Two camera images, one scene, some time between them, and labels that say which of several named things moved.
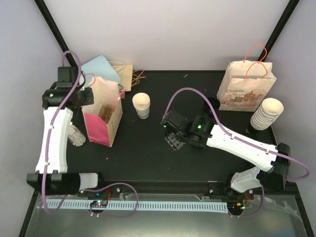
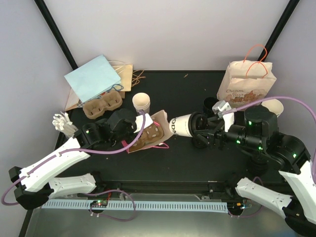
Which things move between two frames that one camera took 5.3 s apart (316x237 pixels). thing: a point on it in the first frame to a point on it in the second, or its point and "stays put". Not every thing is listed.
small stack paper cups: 141,102 stays put
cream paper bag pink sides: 103,118 to 162,120
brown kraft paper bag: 125,71 stays put
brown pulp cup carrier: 105,112 to 150,135
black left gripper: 89,100 to 132,138
